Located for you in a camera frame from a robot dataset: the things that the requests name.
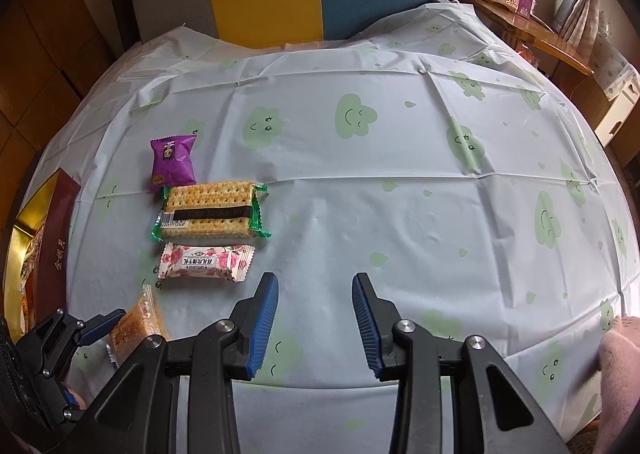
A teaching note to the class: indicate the purple snack packet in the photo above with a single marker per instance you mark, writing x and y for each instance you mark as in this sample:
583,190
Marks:
174,164

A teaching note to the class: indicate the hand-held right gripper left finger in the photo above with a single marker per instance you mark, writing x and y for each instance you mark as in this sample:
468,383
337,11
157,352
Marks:
262,329

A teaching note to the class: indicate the cracker packet green ends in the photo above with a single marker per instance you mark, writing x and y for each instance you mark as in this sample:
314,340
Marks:
210,211

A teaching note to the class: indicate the small white cabinet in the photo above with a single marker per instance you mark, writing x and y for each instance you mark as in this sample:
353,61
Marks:
617,117

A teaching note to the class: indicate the red tin box gold inside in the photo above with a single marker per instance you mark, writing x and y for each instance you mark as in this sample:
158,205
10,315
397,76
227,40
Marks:
50,234

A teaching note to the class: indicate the wooden side table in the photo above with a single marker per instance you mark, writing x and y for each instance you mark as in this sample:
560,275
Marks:
540,39

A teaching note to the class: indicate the wooden wardrobe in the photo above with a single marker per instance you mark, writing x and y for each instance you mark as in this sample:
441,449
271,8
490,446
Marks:
40,59

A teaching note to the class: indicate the brown sesame snack packet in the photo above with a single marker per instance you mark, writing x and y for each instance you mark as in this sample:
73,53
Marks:
137,324

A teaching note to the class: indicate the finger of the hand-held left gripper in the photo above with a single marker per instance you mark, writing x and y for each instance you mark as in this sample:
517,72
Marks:
102,329
74,398

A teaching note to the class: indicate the pink floral snack packet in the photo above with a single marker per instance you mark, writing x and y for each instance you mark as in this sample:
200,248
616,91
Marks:
205,262

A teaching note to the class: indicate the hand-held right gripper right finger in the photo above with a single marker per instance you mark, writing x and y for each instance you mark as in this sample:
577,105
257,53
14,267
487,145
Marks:
362,329

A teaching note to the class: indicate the pink fleece clothing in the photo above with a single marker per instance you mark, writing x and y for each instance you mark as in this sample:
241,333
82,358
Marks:
620,384

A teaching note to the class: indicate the patterned curtain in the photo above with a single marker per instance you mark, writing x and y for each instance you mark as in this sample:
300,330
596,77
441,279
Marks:
585,4

